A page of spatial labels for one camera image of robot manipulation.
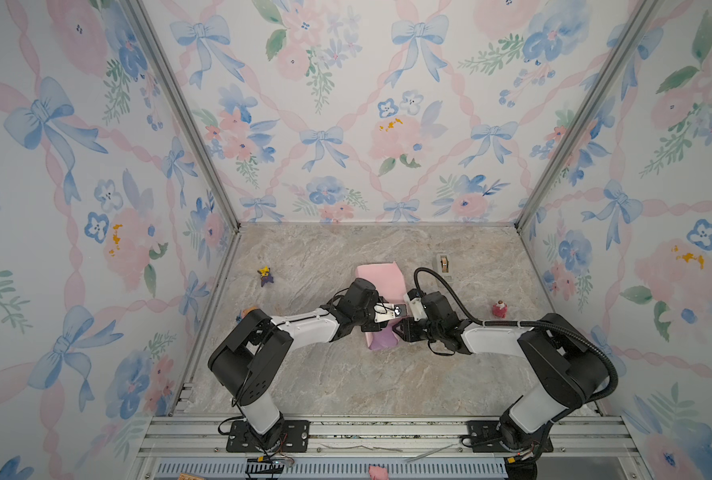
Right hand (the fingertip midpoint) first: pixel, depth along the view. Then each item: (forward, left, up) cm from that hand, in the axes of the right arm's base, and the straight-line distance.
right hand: (395, 326), depth 92 cm
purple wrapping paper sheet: (+13, +2, +6) cm, 14 cm away
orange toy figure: (+3, +47, +2) cm, 47 cm away
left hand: (+4, +3, +6) cm, 8 cm away
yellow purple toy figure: (+17, +43, +2) cm, 47 cm away
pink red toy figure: (+5, -33, +2) cm, 33 cm away
